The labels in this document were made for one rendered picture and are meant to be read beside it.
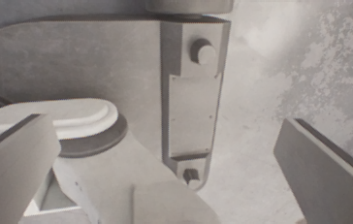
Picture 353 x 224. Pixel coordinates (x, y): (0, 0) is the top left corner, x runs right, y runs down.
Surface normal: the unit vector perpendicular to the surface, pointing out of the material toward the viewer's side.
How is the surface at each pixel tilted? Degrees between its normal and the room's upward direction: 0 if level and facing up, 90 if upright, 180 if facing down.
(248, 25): 0
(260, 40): 0
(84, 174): 90
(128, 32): 0
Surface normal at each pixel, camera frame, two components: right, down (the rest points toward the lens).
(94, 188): 0.02, -0.86
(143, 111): 0.21, 0.50
